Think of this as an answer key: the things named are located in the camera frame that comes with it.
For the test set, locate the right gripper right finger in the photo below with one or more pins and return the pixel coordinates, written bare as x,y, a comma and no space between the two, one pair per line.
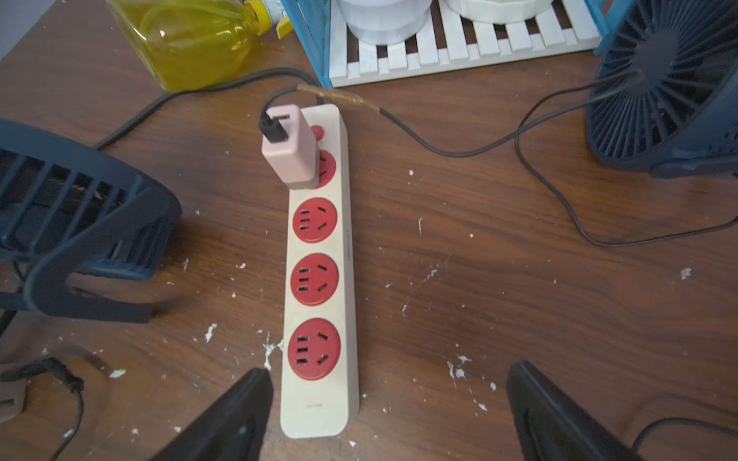
551,426

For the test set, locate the blue white plant shelf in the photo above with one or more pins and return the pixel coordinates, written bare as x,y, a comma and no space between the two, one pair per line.
448,42

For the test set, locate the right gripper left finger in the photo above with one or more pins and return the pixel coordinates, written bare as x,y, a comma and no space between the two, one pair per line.
233,428

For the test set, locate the dark blue upright desk fan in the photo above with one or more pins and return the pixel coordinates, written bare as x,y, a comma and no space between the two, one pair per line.
681,118

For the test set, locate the pink usb power adapter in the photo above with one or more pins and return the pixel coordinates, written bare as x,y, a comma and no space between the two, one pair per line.
290,147

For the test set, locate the yellow spray bottle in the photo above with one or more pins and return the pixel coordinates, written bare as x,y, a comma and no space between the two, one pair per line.
191,44

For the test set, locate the dark blue flat desk fan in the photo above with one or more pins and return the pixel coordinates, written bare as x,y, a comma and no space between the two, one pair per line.
67,208

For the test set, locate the beige red power strip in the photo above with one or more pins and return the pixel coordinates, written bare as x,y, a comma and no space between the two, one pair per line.
320,374

